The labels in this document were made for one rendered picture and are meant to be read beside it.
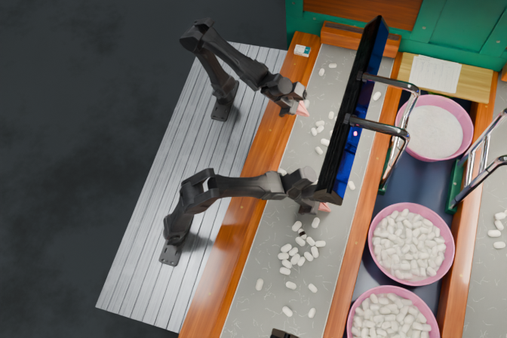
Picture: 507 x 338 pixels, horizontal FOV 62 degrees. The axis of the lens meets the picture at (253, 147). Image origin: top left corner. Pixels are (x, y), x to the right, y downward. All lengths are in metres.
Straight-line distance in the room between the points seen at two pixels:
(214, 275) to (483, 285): 0.84
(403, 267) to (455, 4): 0.88
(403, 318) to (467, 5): 1.02
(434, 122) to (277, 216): 0.68
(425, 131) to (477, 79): 0.28
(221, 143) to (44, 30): 2.02
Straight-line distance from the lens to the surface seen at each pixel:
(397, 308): 1.47
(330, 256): 1.46
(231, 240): 1.45
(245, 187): 1.23
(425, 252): 1.52
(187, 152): 1.70
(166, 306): 1.57
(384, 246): 1.49
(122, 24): 3.17
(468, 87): 1.77
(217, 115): 1.74
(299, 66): 1.73
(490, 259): 1.57
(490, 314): 1.54
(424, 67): 1.77
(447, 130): 1.70
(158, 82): 2.77
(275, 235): 1.47
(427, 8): 1.63
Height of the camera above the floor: 2.16
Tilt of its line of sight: 64 degrees down
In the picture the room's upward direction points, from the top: 13 degrees counter-clockwise
